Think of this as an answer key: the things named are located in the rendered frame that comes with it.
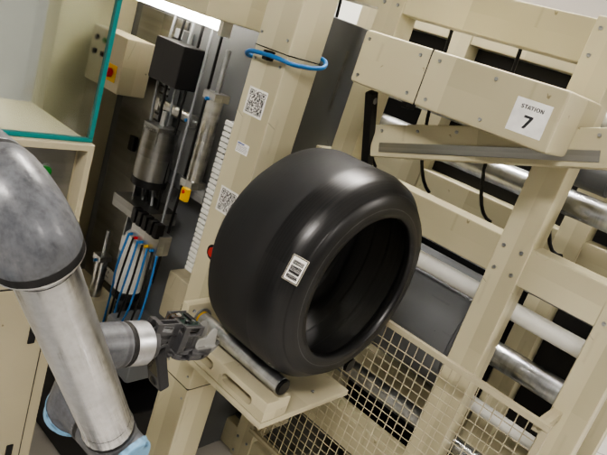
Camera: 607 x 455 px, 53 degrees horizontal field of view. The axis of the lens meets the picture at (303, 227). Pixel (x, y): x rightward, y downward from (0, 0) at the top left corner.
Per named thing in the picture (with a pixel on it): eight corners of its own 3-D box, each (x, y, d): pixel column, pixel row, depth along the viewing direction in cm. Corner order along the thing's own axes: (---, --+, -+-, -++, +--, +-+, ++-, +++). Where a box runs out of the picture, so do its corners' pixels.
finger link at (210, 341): (233, 330, 137) (203, 332, 130) (224, 353, 138) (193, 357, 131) (225, 323, 139) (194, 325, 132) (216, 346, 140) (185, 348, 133)
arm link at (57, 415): (61, 451, 111) (85, 396, 108) (29, 412, 116) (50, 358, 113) (104, 438, 119) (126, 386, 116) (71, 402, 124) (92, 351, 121)
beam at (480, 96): (348, 79, 175) (365, 27, 170) (395, 92, 194) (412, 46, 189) (544, 154, 139) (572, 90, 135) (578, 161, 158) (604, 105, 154)
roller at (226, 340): (191, 324, 171) (198, 310, 170) (203, 324, 174) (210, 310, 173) (275, 396, 150) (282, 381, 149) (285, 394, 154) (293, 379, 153)
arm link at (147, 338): (130, 376, 117) (105, 349, 123) (150, 373, 121) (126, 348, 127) (145, 336, 116) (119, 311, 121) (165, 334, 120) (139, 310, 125)
